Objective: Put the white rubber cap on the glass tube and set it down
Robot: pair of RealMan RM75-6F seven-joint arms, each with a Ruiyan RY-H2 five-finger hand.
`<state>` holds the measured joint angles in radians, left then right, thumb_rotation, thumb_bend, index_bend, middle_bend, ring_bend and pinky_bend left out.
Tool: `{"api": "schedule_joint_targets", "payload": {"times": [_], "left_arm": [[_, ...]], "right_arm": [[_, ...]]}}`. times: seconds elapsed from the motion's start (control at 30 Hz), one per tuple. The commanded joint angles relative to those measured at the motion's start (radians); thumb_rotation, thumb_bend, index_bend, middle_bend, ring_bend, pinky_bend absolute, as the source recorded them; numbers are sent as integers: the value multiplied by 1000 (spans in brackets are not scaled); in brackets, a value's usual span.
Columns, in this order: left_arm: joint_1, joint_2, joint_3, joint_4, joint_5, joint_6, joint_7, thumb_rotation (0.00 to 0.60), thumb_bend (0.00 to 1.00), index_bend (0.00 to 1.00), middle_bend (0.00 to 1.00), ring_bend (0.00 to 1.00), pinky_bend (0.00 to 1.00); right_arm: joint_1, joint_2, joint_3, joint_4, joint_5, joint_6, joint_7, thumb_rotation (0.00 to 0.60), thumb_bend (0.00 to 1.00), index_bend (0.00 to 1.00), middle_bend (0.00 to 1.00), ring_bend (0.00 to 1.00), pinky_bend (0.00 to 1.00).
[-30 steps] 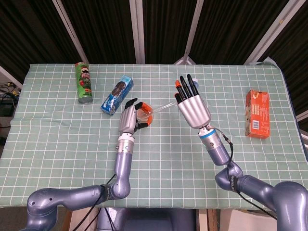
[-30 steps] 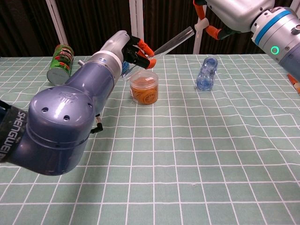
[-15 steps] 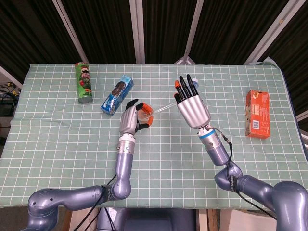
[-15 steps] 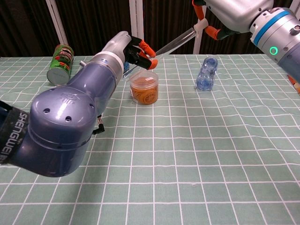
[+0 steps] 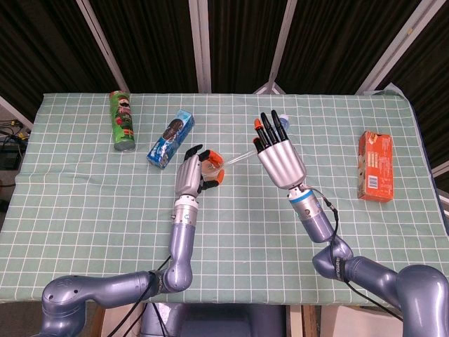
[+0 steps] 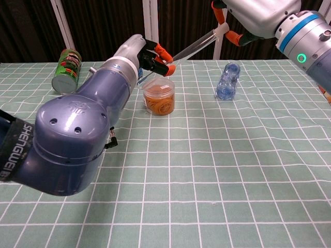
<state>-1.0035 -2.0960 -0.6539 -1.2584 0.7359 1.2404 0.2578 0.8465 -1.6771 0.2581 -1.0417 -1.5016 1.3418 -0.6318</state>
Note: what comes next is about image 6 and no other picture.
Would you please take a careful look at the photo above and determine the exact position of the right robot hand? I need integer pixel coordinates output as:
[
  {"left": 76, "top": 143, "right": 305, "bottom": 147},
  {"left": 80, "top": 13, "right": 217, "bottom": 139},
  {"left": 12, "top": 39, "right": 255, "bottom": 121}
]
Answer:
[{"left": 210, "top": 0, "right": 303, "bottom": 48}]

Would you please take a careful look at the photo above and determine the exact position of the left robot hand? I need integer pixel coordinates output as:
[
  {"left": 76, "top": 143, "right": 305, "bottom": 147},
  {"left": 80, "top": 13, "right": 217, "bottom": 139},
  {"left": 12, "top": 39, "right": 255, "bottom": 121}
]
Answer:
[{"left": 113, "top": 34, "right": 177, "bottom": 77}]

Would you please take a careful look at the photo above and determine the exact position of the small white stopper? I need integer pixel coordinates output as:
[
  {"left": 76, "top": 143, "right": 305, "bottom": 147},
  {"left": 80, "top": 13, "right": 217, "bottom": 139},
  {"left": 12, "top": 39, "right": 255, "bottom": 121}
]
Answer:
[{"left": 213, "top": 22, "right": 230, "bottom": 39}]

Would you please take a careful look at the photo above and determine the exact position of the clear glass test tube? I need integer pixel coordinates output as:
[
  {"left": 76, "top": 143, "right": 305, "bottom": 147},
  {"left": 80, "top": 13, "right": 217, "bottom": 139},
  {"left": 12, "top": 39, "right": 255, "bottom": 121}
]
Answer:
[{"left": 136, "top": 27, "right": 220, "bottom": 87}]

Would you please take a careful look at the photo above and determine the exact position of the dark brown curtain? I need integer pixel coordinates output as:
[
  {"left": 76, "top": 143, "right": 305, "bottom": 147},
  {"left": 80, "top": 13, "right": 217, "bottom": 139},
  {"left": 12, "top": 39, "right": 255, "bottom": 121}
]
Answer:
[{"left": 0, "top": 0, "right": 331, "bottom": 64}]

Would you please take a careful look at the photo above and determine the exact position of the clear jar of rubber bands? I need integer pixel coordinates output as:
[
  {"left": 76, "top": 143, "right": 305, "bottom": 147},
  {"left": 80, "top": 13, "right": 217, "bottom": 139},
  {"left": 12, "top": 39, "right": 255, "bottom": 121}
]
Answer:
[{"left": 143, "top": 78, "right": 175, "bottom": 117}]

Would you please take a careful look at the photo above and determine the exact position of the green Pringles can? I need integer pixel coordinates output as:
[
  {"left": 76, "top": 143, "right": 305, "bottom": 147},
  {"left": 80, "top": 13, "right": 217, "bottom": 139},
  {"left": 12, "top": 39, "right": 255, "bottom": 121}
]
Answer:
[{"left": 51, "top": 48, "right": 83, "bottom": 95}]

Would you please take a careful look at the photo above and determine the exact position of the clear plastic water bottle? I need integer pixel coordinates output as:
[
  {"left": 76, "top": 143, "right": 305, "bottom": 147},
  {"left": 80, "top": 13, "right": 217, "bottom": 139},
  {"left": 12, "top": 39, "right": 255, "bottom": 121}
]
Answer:
[{"left": 215, "top": 62, "right": 241, "bottom": 101}]

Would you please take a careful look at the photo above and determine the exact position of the orange snack box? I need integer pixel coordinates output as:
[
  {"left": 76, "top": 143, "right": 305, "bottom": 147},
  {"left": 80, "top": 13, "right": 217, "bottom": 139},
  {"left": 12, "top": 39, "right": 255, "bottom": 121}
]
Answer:
[{"left": 318, "top": 85, "right": 331, "bottom": 104}]

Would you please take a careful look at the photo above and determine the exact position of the green checked tablecloth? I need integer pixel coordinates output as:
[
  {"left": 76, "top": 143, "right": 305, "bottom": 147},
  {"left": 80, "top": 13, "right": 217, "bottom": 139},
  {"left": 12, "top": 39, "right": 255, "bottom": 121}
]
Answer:
[{"left": 0, "top": 58, "right": 331, "bottom": 248}]

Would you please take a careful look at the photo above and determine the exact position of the white double frame post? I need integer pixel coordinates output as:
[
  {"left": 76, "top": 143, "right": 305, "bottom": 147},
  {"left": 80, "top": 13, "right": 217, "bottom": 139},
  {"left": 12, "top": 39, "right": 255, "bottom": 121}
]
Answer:
[{"left": 142, "top": 0, "right": 160, "bottom": 44}]

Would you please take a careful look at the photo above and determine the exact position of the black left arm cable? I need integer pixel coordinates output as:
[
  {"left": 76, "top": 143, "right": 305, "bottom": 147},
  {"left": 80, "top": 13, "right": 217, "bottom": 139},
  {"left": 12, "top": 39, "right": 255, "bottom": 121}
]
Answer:
[{"left": 103, "top": 126, "right": 119, "bottom": 150}]

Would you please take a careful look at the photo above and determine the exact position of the black velcro strap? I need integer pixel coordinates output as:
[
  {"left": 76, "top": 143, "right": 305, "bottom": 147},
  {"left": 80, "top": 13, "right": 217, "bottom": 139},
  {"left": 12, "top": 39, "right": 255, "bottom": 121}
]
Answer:
[{"left": 0, "top": 108, "right": 35, "bottom": 184}]

